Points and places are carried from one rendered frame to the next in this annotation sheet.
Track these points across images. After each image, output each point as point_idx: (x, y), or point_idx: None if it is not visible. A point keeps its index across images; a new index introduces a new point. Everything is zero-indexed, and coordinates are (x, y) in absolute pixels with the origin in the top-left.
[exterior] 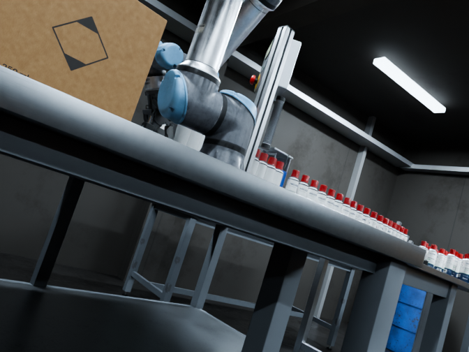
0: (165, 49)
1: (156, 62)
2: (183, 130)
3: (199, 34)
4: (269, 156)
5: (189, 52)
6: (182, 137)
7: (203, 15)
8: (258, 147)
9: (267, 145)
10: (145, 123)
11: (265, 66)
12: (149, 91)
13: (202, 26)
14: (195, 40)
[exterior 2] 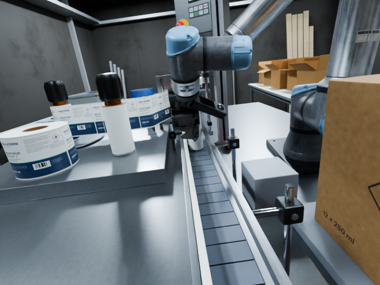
0: (251, 51)
1: (229, 67)
2: (199, 113)
3: (374, 43)
4: (163, 80)
5: (362, 68)
6: (200, 119)
7: (376, 14)
8: (156, 77)
9: (209, 83)
10: (238, 141)
11: (207, 14)
12: (191, 98)
13: (378, 33)
14: (368, 51)
